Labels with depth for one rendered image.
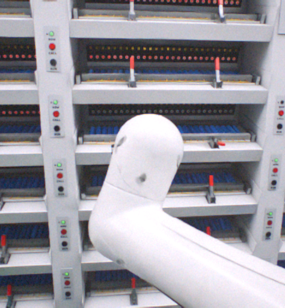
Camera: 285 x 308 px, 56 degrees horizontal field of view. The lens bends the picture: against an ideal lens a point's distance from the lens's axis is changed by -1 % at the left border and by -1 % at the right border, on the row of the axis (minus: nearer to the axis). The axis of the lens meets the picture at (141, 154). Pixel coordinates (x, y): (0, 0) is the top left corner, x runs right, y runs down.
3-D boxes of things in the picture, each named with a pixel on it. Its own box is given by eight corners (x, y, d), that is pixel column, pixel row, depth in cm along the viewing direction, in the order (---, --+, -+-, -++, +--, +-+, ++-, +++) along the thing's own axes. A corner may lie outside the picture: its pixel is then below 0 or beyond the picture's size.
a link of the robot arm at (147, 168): (202, 124, 38) (129, 97, 37) (174, 207, 38) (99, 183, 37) (179, 131, 52) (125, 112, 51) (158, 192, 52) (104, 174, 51)
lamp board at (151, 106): (234, 115, 102) (237, 101, 99) (88, 115, 97) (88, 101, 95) (232, 114, 103) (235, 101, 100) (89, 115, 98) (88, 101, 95)
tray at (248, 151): (260, 160, 90) (267, 135, 85) (75, 165, 85) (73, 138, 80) (236, 134, 107) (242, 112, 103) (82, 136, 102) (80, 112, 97)
